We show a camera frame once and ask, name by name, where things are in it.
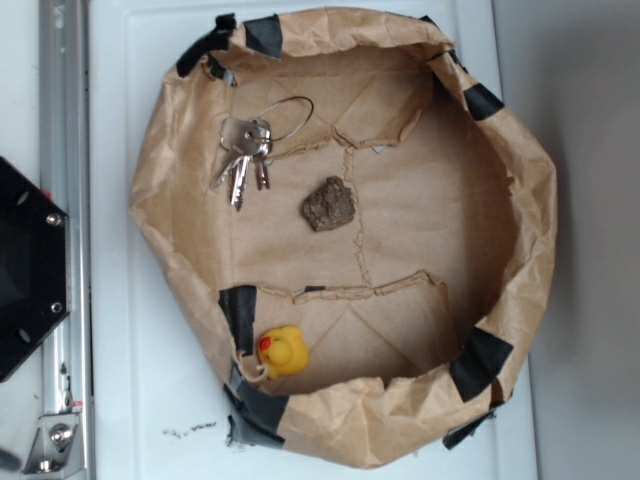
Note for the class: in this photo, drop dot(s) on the silver key bunch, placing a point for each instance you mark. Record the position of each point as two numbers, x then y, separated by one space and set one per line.
249 142

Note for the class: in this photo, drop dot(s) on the brown rock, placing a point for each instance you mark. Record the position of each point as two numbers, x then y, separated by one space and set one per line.
330 206

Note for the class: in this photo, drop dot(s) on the brown paper bag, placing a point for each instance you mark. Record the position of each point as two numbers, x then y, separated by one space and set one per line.
419 313

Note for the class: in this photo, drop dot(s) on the yellow rubber duck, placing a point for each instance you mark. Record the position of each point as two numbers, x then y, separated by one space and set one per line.
283 352

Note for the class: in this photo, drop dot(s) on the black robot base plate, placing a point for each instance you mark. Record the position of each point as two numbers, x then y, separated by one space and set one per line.
34 285

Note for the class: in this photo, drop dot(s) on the aluminium frame rail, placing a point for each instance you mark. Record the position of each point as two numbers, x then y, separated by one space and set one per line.
64 173

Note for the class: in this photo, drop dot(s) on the metal corner bracket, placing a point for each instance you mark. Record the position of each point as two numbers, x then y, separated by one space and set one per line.
57 450

